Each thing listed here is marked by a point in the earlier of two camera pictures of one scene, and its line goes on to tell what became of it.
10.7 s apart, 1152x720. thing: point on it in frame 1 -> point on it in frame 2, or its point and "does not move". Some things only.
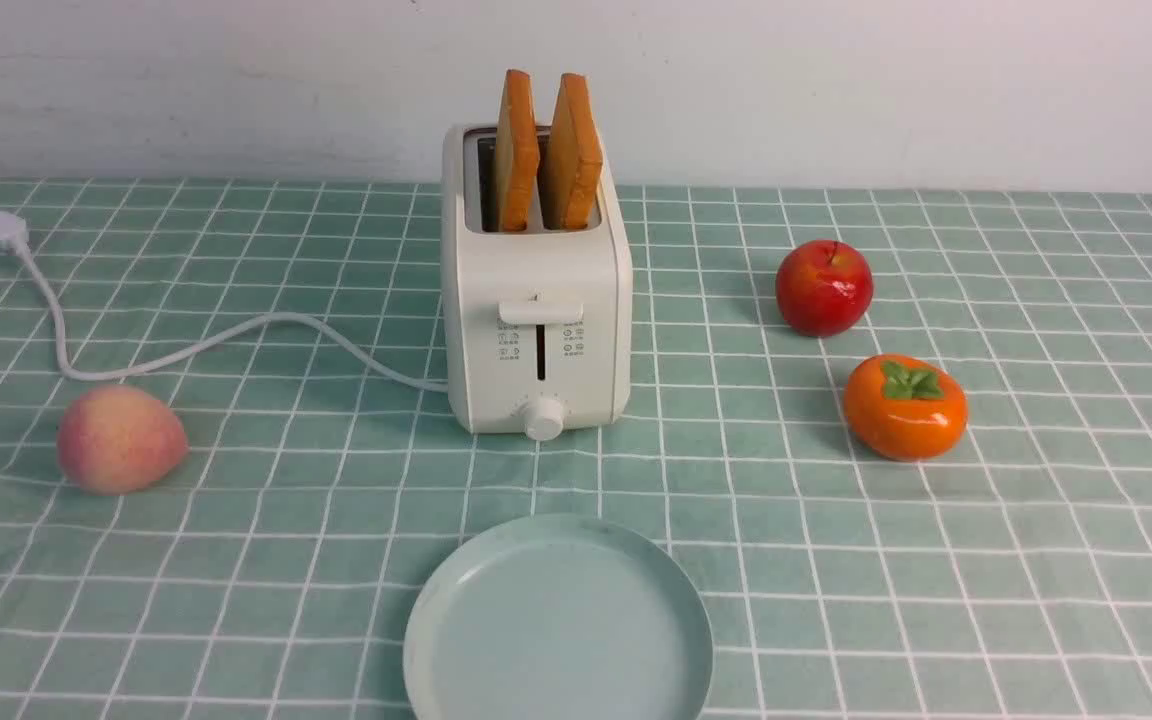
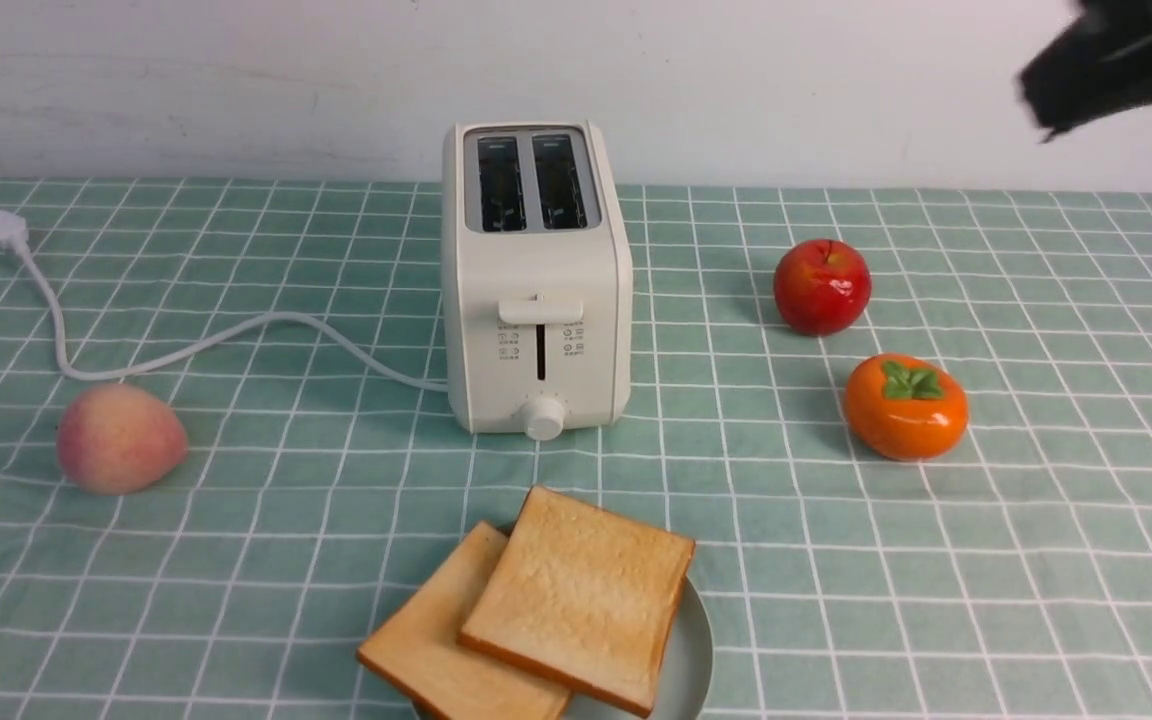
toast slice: (517, 156) -> (415, 647)
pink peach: (121, 439) does not move
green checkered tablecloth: (1058, 562) does not move
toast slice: (574, 150) -> (585, 597)
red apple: (823, 287) does not move
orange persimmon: (904, 408) does not move
